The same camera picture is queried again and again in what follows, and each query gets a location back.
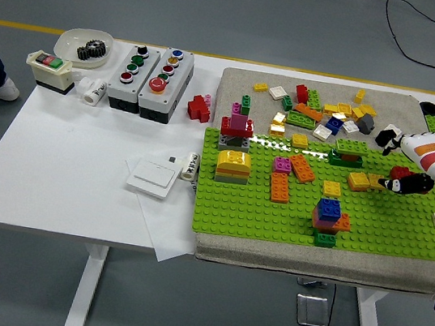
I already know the grey emergency-stop button box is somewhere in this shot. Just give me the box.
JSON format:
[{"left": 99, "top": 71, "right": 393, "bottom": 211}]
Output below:
[{"left": 134, "top": 43, "right": 198, "bottom": 128}]

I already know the light green long brick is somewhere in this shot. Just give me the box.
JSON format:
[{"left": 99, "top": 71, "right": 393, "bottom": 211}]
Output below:
[
  {"left": 333, "top": 137, "right": 371, "bottom": 157},
  {"left": 305, "top": 88, "right": 326, "bottom": 112}
]

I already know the yellow rounded toy brick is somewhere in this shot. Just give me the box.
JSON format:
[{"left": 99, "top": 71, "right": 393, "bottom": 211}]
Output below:
[{"left": 215, "top": 148, "right": 254, "bottom": 174}]

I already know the green studded baseplate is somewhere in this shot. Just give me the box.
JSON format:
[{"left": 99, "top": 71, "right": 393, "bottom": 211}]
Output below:
[{"left": 190, "top": 123, "right": 435, "bottom": 268}]

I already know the dark green arch brick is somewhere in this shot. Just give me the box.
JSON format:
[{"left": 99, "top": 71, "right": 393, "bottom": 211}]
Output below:
[{"left": 326, "top": 148, "right": 365, "bottom": 172}]

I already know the white paper sheet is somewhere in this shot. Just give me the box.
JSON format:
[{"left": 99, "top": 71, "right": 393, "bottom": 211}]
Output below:
[{"left": 110, "top": 156, "right": 210, "bottom": 268}]

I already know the blue toy brick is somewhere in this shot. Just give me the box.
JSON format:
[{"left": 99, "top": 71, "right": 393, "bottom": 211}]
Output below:
[
  {"left": 314, "top": 196, "right": 344, "bottom": 223},
  {"left": 323, "top": 115, "right": 346, "bottom": 137}
]

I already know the white wall switch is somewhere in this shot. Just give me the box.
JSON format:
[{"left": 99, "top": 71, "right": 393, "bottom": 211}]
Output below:
[{"left": 122, "top": 156, "right": 180, "bottom": 202}]

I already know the grey push-button box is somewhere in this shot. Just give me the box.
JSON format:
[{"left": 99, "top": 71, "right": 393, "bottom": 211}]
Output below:
[{"left": 103, "top": 39, "right": 164, "bottom": 117}]

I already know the white bowl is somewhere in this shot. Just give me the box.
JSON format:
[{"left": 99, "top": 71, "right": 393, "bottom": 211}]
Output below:
[{"left": 49, "top": 24, "right": 117, "bottom": 74}]

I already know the grey-brown mat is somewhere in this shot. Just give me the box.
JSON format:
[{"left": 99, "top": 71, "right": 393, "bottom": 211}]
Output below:
[{"left": 190, "top": 64, "right": 435, "bottom": 295}]

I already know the dark green toy brick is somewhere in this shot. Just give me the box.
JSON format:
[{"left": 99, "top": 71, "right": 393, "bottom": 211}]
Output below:
[{"left": 311, "top": 231, "right": 339, "bottom": 251}]

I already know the white labelled tube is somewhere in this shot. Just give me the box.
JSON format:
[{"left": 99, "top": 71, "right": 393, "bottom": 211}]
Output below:
[
  {"left": 80, "top": 76, "right": 109, "bottom": 109},
  {"left": 178, "top": 149, "right": 202, "bottom": 182}
]

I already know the magenta tall toy brick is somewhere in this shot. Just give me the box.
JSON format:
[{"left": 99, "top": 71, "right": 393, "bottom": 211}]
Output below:
[{"left": 228, "top": 102, "right": 251, "bottom": 132}]

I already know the silver floor box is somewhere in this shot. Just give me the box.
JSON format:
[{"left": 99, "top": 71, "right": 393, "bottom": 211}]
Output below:
[{"left": 292, "top": 291, "right": 334, "bottom": 326}]

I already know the white plain tube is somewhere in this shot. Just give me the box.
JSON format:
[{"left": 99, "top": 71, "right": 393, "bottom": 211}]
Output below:
[{"left": 74, "top": 75, "right": 94, "bottom": 101}]

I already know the red wide toy brick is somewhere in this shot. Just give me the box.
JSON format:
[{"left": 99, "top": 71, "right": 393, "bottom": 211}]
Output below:
[{"left": 219, "top": 114, "right": 257, "bottom": 140}]

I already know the orange thin toy brick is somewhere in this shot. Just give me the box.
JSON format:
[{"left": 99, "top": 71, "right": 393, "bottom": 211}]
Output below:
[{"left": 215, "top": 165, "right": 251, "bottom": 179}]

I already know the red cross-shaped brick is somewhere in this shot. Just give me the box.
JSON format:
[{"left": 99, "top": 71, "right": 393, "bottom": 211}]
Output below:
[{"left": 185, "top": 92, "right": 214, "bottom": 125}]

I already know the grey sloped toy brick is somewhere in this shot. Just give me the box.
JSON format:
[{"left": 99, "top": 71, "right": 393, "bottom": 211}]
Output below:
[{"left": 355, "top": 112, "right": 377, "bottom": 136}]

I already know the black ring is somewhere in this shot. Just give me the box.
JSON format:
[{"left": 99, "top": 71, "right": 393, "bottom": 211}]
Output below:
[{"left": 417, "top": 100, "right": 435, "bottom": 117}]

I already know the black toy piece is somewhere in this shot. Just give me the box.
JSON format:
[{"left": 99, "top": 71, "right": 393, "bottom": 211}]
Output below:
[{"left": 374, "top": 127, "right": 396, "bottom": 149}]

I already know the beige red-green switch box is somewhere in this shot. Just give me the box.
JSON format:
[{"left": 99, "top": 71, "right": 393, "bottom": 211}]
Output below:
[{"left": 21, "top": 48, "right": 80, "bottom": 98}]

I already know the black gear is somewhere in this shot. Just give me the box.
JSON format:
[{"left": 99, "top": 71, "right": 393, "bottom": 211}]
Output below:
[{"left": 74, "top": 36, "right": 109, "bottom": 65}]

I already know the orange long toy brick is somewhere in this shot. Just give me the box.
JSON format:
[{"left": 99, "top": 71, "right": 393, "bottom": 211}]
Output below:
[
  {"left": 292, "top": 100, "right": 326, "bottom": 124},
  {"left": 284, "top": 152, "right": 320, "bottom": 186},
  {"left": 267, "top": 170, "right": 294, "bottom": 204}
]

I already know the dark green narrow brick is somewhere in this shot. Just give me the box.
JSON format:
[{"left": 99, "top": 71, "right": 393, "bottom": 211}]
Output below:
[
  {"left": 239, "top": 94, "right": 253, "bottom": 116},
  {"left": 279, "top": 94, "right": 296, "bottom": 113}
]

